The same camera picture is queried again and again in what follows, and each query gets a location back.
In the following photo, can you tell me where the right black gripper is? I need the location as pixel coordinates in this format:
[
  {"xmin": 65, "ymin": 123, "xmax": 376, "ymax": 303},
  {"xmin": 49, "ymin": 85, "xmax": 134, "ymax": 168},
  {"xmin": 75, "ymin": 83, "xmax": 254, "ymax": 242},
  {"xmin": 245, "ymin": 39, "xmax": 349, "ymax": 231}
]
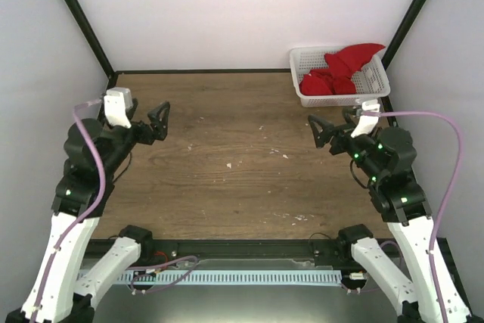
[{"xmin": 311, "ymin": 108, "xmax": 383, "ymax": 182}]

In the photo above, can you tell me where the red t-shirt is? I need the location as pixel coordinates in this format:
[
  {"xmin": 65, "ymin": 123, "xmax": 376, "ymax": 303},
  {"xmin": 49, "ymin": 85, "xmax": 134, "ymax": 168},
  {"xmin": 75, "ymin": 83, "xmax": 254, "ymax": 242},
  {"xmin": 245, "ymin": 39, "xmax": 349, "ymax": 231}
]
[{"xmin": 299, "ymin": 43, "xmax": 385, "ymax": 96}]

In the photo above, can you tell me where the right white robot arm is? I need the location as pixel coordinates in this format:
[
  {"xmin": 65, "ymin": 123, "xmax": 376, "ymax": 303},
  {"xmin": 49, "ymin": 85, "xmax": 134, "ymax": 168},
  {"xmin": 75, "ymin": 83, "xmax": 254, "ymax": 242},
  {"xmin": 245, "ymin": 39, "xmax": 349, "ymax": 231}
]
[{"xmin": 308, "ymin": 102, "xmax": 482, "ymax": 322}]

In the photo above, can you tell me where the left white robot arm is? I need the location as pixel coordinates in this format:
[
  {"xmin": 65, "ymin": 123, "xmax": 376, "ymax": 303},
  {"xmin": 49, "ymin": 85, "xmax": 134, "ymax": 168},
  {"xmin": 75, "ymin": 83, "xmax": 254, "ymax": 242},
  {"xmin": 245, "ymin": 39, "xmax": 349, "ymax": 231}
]
[{"xmin": 5, "ymin": 101, "xmax": 170, "ymax": 322}]

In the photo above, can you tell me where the white plastic basket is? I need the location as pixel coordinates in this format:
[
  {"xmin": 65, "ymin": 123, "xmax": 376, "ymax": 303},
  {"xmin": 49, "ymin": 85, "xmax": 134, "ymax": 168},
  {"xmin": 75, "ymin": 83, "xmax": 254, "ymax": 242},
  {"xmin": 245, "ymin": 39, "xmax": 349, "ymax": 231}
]
[{"xmin": 289, "ymin": 45, "xmax": 391, "ymax": 107}]

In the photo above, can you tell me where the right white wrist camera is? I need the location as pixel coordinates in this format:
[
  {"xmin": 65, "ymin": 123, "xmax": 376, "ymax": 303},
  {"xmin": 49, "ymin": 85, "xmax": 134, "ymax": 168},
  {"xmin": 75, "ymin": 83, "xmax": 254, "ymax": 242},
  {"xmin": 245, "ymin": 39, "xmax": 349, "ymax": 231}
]
[{"xmin": 351, "ymin": 99, "xmax": 380, "ymax": 138}]

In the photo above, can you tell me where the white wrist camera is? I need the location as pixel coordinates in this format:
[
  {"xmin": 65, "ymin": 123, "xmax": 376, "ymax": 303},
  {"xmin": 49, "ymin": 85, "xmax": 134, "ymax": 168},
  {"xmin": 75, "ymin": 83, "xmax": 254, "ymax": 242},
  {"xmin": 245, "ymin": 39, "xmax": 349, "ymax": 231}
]
[
  {"xmin": 104, "ymin": 87, "xmax": 134, "ymax": 129},
  {"xmin": 351, "ymin": 99, "xmax": 380, "ymax": 138}
]

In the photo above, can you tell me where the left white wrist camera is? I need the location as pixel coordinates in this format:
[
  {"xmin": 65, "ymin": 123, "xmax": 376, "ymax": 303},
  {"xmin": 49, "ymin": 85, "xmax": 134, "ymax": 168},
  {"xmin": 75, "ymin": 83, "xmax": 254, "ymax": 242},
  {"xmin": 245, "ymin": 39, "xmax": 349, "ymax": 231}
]
[{"xmin": 104, "ymin": 87, "xmax": 134, "ymax": 129}]

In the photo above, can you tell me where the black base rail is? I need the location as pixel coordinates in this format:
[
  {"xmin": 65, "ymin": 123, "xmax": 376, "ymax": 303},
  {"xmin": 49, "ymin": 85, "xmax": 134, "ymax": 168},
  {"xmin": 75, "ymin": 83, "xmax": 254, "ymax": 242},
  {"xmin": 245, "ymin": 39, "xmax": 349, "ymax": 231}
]
[{"xmin": 86, "ymin": 238, "xmax": 455, "ymax": 268}]

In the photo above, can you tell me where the light blue cable duct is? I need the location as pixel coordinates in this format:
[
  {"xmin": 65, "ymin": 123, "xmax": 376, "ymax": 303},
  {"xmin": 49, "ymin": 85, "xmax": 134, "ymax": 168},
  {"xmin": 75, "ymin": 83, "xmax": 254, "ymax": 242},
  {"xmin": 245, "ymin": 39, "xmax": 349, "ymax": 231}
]
[{"xmin": 113, "ymin": 269, "xmax": 342, "ymax": 287}]

